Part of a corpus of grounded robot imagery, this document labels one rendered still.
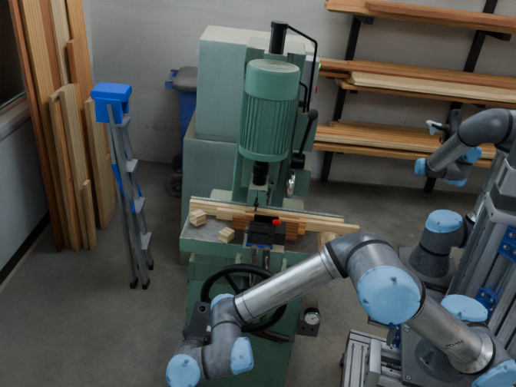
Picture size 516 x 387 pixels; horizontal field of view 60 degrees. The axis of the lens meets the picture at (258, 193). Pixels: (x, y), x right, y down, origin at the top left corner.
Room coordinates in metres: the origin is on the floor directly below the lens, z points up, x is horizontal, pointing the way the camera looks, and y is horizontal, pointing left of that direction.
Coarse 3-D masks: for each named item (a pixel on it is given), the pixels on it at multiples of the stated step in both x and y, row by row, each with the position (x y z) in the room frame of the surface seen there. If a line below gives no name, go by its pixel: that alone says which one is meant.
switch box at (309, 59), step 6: (306, 60) 1.74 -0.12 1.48; (312, 60) 1.75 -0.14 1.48; (318, 60) 1.76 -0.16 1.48; (306, 66) 1.74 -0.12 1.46; (312, 66) 1.74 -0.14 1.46; (318, 66) 1.74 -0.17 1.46; (306, 72) 1.74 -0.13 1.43; (318, 72) 1.74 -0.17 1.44; (306, 78) 1.74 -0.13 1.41; (306, 84) 1.74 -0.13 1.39; (312, 90) 1.74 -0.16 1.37; (300, 96) 1.74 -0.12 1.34; (312, 96) 1.74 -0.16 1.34
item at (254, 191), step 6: (252, 174) 1.53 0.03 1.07; (252, 180) 1.48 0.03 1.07; (252, 186) 1.44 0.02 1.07; (258, 186) 1.45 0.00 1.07; (264, 186) 1.45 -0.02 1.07; (252, 192) 1.42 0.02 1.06; (258, 192) 1.42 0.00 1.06; (264, 192) 1.42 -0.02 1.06; (252, 198) 1.42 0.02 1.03; (264, 198) 1.42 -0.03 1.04; (252, 204) 1.42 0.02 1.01; (264, 204) 1.42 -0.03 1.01
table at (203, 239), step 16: (192, 224) 1.39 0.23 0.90; (208, 224) 1.41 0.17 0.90; (224, 224) 1.42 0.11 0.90; (192, 240) 1.30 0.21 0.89; (208, 240) 1.31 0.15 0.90; (240, 240) 1.33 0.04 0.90; (288, 240) 1.37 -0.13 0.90; (304, 240) 1.38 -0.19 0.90; (288, 256) 1.30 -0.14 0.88; (304, 256) 1.30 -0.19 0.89
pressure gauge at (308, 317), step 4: (308, 308) 1.26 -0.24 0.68; (312, 308) 1.26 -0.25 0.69; (304, 312) 1.26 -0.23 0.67; (308, 312) 1.24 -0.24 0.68; (312, 312) 1.24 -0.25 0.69; (316, 312) 1.24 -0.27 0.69; (304, 316) 1.24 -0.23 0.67; (308, 316) 1.24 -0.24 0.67; (312, 316) 1.24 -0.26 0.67; (316, 316) 1.24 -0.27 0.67; (304, 320) 1.24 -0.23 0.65; (308, 320) 1.24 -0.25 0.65; (312, 320) 1.24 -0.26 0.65; (316, 320) 1.24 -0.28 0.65; (312, 324) 1.24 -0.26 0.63
